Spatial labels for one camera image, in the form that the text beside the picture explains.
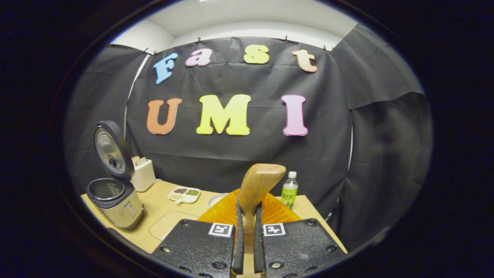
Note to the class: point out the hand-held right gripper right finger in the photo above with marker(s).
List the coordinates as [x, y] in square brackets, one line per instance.
[257, 251]

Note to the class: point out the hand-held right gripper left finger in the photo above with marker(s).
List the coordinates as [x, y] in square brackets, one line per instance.
[239, 251]

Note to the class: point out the wooden spoon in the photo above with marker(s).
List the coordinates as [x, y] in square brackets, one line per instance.
[258, 181]

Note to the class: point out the black silver rice cooker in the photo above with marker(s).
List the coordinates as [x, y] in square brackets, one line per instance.
[119, 210]

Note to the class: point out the white round plate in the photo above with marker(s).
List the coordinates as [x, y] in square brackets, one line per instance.
[214, 200]

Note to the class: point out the green drink bottle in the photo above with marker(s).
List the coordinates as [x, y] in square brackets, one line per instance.
[289, 195]

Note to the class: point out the clear glass bowl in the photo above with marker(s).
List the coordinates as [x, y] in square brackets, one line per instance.
[170, 226]

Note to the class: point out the white divided bean dish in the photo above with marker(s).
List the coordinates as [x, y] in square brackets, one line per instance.
[184, 195]

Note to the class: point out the black backdrop cloth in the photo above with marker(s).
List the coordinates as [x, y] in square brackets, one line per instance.
[231, 154]

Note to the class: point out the white toaster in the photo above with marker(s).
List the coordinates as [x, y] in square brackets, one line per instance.
[143, 176]

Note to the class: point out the toast slice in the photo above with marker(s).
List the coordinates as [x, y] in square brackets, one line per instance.
[142, 160]
[135, 160]

